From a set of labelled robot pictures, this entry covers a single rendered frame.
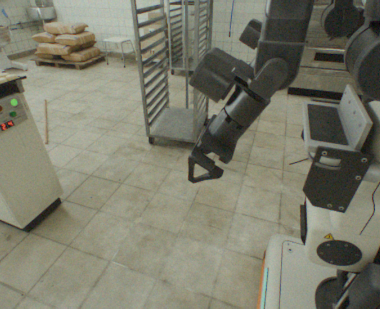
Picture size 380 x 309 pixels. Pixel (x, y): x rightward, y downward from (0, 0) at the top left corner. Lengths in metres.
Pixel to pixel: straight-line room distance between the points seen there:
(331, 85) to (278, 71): 3.48
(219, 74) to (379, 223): 0.51
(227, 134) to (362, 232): 0.45
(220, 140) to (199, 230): 1.27
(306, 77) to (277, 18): 3.41
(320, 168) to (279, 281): 0.73
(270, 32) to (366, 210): 0.48
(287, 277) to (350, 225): 0.58
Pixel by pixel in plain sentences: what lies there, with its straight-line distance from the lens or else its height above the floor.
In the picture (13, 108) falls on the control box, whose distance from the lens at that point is 1.56.
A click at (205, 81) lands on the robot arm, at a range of 0.39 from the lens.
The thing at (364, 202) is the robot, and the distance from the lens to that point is 0.70.
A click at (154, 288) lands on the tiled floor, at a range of 1.47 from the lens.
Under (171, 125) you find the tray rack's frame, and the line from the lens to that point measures 2.46.
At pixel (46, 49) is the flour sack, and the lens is 5.42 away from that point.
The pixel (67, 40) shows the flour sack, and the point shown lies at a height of 0.49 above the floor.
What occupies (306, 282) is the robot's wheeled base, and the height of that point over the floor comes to 0.28.
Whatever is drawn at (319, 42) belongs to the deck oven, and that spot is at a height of 0.70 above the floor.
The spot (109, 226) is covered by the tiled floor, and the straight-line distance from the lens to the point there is 1.76.
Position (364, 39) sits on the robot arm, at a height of 1.26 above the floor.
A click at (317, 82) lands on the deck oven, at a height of 0.22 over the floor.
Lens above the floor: 1.31
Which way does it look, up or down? 35 degrees down
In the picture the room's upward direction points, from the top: straight up
